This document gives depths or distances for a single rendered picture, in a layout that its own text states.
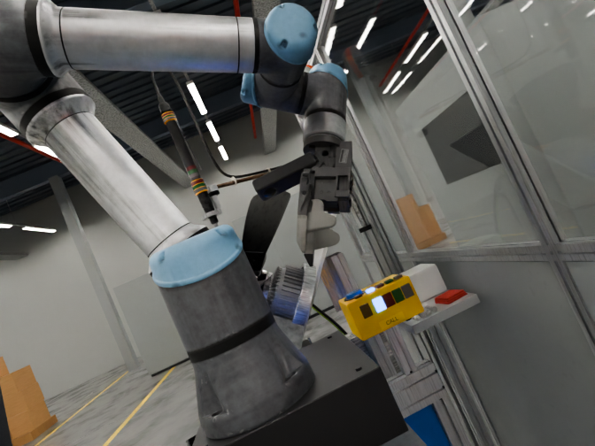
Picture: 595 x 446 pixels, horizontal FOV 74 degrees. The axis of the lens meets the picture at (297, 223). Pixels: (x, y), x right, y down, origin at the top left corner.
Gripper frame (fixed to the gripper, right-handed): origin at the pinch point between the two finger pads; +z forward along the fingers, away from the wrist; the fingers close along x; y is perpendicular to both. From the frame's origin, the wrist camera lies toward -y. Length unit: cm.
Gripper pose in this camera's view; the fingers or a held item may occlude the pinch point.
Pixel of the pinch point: (303, 254)
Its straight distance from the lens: 64.5
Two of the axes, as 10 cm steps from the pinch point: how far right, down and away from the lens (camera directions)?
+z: -0.8, 9.4, -3.3
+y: 9.8, 0.2, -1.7
